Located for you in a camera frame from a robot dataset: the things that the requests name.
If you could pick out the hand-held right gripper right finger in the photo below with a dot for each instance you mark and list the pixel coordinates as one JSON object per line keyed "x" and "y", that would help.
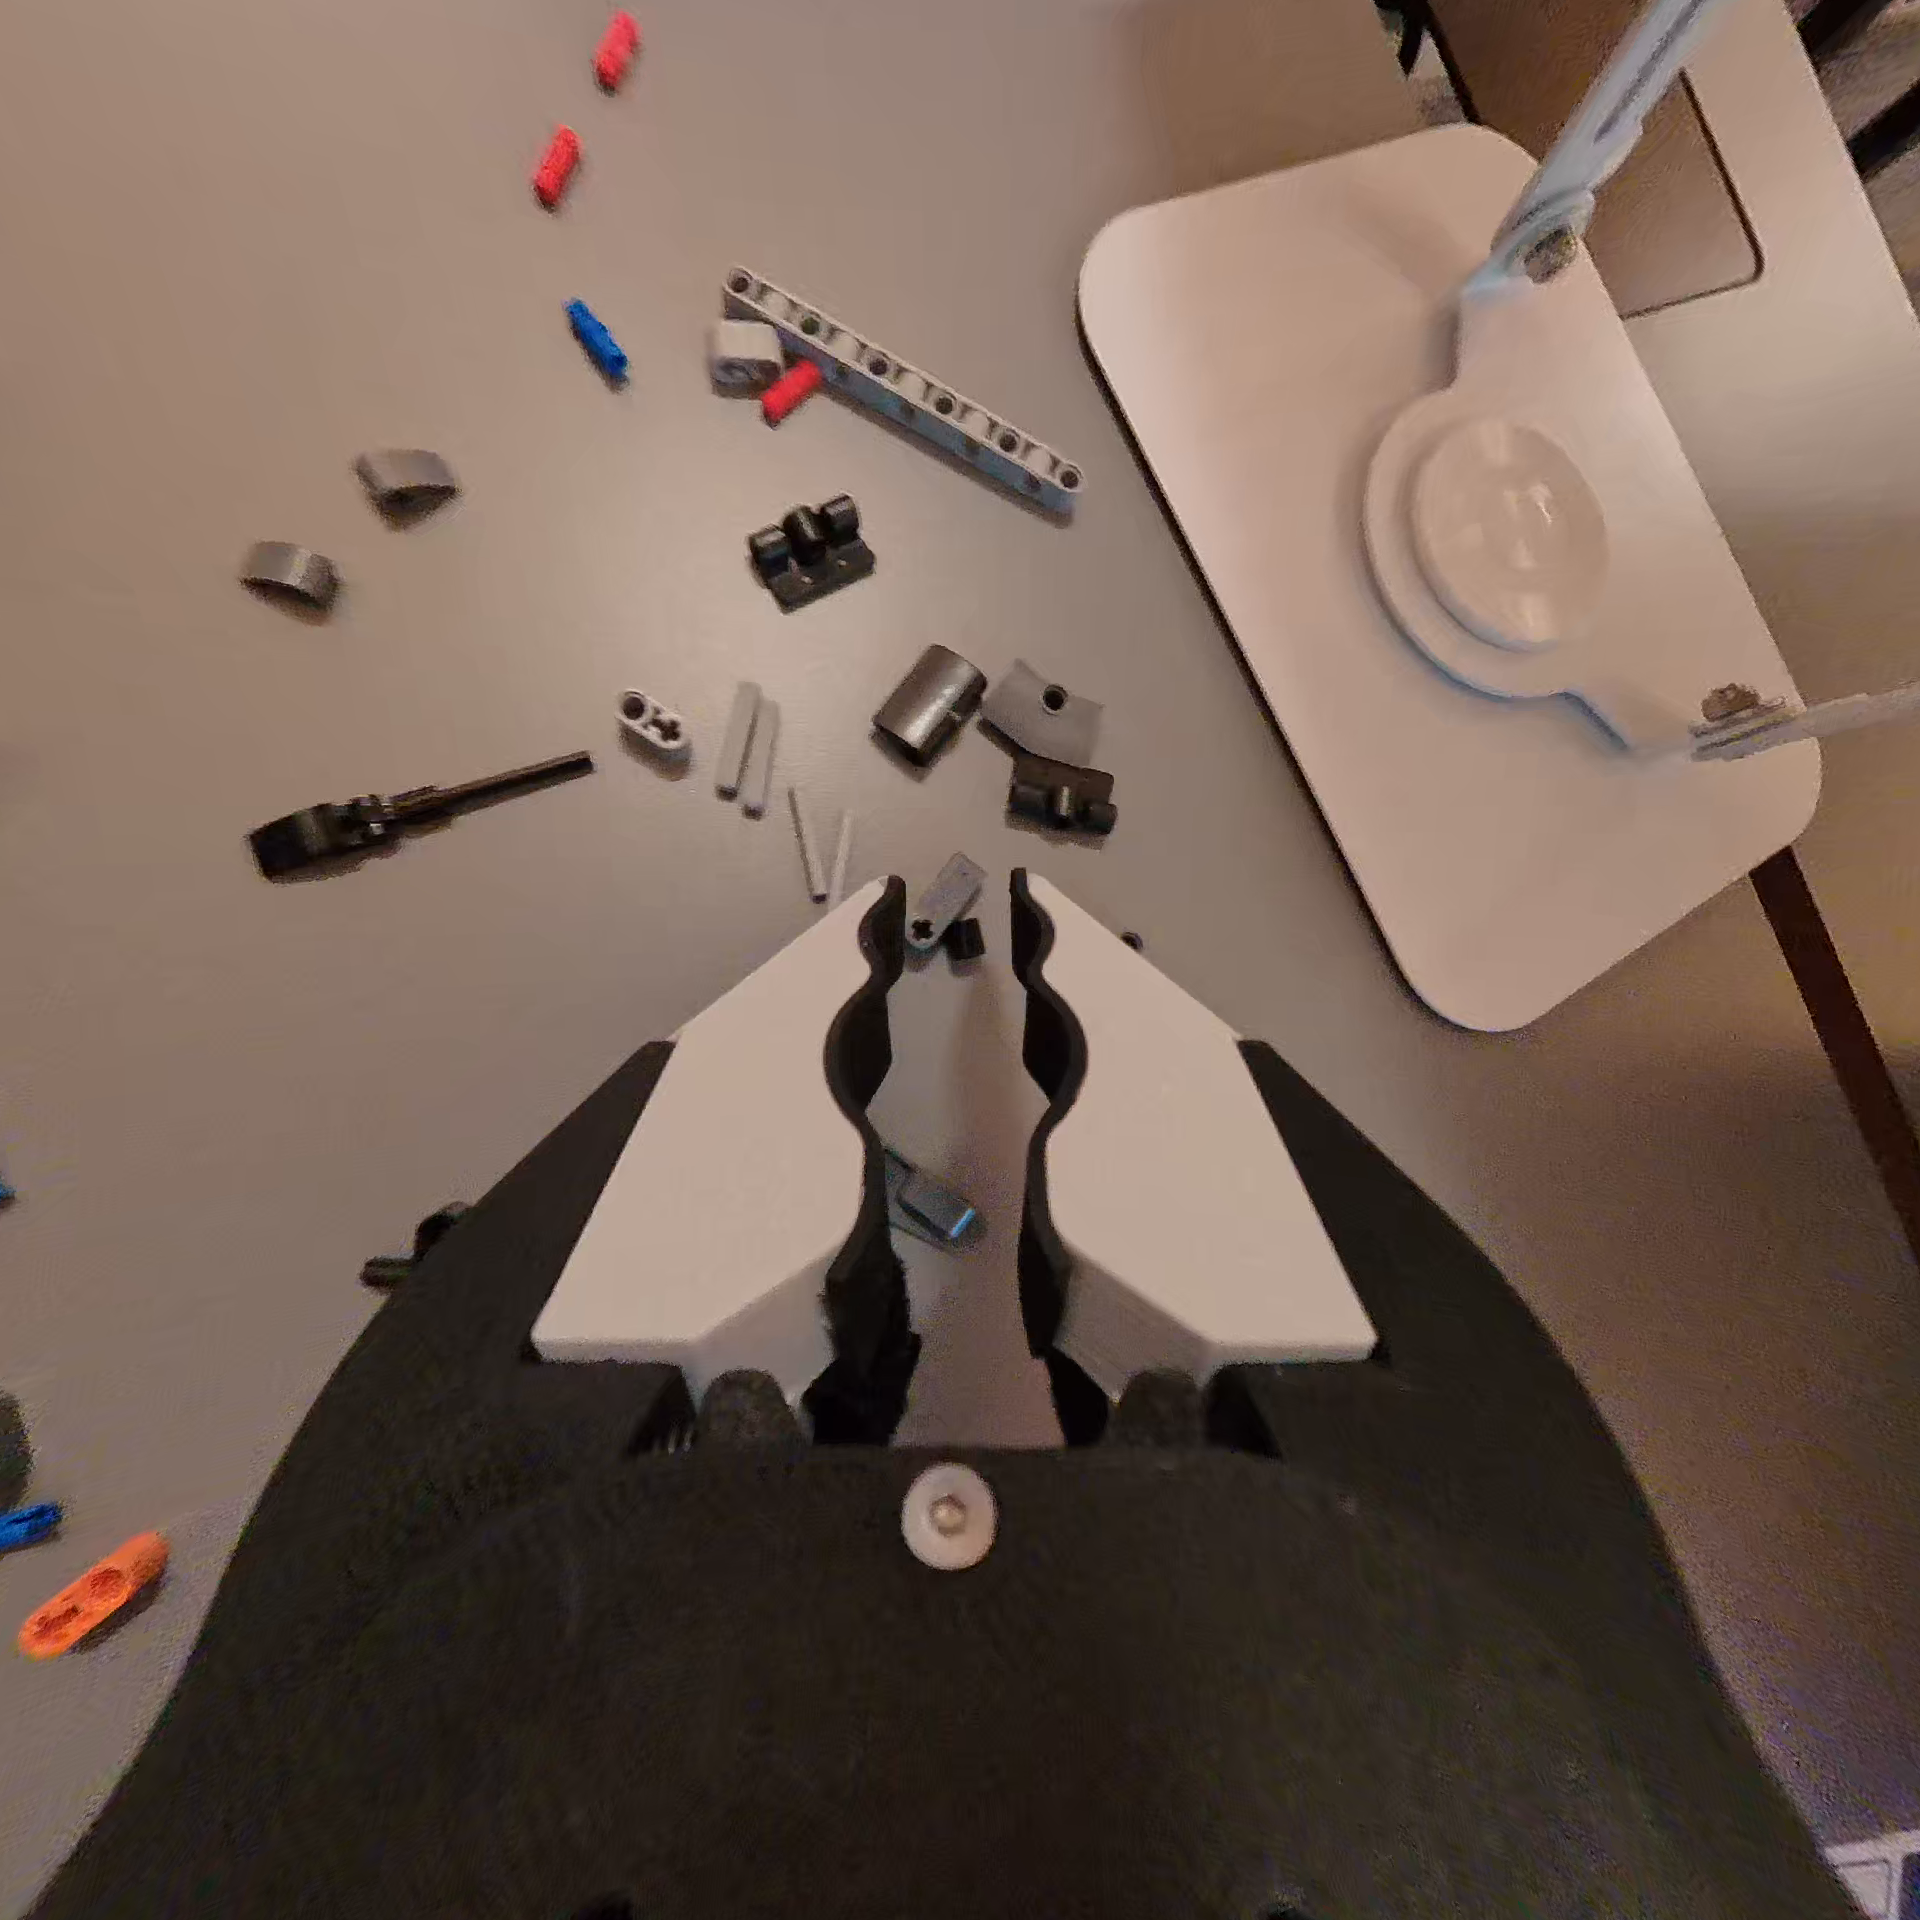
{"x": 1184, "y": 1201}

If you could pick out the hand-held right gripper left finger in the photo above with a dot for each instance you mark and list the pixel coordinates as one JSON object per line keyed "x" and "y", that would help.
{"x": 721, "y": 1170}

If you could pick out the small grey lego connector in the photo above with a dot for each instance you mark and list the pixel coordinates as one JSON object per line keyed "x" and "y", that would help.
{"x": 949, "y": 896}

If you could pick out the grey blue lego piece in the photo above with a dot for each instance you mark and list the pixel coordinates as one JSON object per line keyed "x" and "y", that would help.
{"x": 930, "y": 1205}

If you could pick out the black lego cross connector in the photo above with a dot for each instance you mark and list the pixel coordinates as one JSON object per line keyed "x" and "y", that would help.
{"x": 412, "y": 1244}

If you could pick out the thin grey lego axle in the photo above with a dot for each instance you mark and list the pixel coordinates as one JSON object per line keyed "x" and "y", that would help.
{"x": 840, "y": 856}
{"x": 807, "y": 843}

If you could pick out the black lego axle piece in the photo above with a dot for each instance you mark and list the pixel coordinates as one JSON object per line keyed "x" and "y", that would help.
{"x": 412, "y": 815}

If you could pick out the dark grey lego panel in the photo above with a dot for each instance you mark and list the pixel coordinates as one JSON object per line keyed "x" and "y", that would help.
{"x": 1045, "y": 713}

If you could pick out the dark grey lego cylinder piece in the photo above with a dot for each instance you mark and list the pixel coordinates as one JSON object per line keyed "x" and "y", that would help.
{"x": 929, "y": 701}

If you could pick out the black lego hinge piece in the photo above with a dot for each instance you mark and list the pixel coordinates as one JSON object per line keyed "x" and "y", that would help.
{"x": 812, "y": 546}

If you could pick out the dark grey curved lego piece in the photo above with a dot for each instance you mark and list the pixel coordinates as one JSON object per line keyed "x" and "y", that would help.
{"x": 290, "y": 573}
{"x": 405, "y": 475}

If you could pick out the orange lego liftarm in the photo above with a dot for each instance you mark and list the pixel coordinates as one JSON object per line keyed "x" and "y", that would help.
{"x": 91, "y": 1593}

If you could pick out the blue lego pin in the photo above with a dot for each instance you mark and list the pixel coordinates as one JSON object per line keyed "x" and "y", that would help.
{"x": 594, "y": 339}
{"x": 27, "y": 1523}

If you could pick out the red lego pin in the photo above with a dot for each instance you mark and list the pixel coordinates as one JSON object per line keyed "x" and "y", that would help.
{"x": 616, "y": 51}
{"x": 792, "y": 389}
{"x": 556, "y": 164}

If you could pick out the long grey lego beam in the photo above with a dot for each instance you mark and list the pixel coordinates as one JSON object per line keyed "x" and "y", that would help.
{"x": 930, "y": 412}

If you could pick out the light grey lego connector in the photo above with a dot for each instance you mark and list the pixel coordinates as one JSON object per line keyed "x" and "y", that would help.
{"x": 743, "y": 354}

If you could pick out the light grey two-hole liftarm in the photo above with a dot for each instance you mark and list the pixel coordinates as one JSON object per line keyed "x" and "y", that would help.
{"x": 653, "y": 723}

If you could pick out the white stand base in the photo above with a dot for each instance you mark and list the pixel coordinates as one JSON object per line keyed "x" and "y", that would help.
{"x": 1275, "y": 376}

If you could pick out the clear acrylic stand frame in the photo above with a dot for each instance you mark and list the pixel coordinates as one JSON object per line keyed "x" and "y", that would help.
{"x": 1507, "y": 540}

